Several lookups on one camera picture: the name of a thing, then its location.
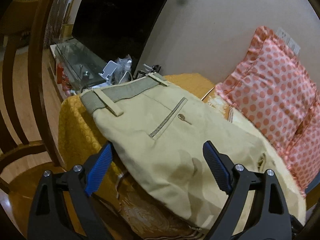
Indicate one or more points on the white phone stand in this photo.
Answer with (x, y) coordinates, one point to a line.
(108, 70)

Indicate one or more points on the red packet on shelf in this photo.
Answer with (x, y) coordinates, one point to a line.
(62, 78)

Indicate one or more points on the white wall switch plate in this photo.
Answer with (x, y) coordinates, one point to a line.
(289, 41)

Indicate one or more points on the khaki beige pants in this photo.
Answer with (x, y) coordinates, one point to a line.
(158, 130)

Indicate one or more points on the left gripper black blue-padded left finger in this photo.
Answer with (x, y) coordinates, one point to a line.
(49, 217)

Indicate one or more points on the yellow patterned bed sheet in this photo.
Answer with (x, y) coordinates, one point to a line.
(79, 138)

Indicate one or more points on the left pink polka-dot pillow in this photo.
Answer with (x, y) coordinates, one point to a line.
(270, 88)

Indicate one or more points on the glass-top side table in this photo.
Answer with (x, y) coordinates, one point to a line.
(81, 66)

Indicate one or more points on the right pink polka-dot pillow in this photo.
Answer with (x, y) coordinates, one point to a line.
(301, 156)

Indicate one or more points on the pink polka-dot pillow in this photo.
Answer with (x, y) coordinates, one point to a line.
(301, 156)
(270, 88)

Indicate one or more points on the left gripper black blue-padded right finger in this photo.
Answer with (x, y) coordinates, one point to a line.
(268, 218)

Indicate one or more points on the dark television screen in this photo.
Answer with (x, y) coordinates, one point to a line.
(116, 28)

